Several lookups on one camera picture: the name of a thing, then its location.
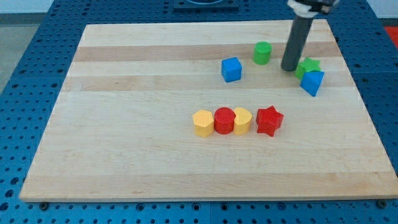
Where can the yellow pentagon block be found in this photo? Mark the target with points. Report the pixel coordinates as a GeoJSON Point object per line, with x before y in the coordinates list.
{"type": "Point", "coordinates": [203, 121]}

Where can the green cylinder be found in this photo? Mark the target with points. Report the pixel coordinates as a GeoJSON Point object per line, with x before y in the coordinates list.
{"type": "Point", "coordinates": [262, 53]}

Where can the blue cube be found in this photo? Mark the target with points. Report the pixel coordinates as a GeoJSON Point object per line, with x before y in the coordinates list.
{"type": "Point", "coordinates": [231, 69]}

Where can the red cylinder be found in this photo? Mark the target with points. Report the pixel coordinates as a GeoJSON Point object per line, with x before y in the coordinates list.
{"type": "Point", "coordinates": [224, 120]}

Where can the green star block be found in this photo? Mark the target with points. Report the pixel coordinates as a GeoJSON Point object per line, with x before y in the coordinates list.
{"type": "Point", "coordinates": [308, 65]}

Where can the wooden board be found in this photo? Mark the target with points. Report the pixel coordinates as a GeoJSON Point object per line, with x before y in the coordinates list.
{"type": "Point", "coordinates": [122, 130]}

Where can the red star block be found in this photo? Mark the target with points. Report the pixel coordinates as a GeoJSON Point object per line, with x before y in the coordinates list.
{"type": "Point", "coordinates": [268, 120]}

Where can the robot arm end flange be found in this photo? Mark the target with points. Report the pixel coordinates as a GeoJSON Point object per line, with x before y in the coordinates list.
{"type": "Point", "coordinates": [310, 8]}

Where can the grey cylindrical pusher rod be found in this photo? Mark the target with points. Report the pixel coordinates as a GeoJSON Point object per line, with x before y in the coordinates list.
{"type": "Point", "coordinates": [297, 38]}

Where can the blue triangular block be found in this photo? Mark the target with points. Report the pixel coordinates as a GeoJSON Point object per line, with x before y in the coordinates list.
{"type": "Point", "coordinates": [312, 81]}

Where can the yellow heart block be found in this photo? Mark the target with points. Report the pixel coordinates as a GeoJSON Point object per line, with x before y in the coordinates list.
{"type": "Point", "coordinates": [242, 121]}

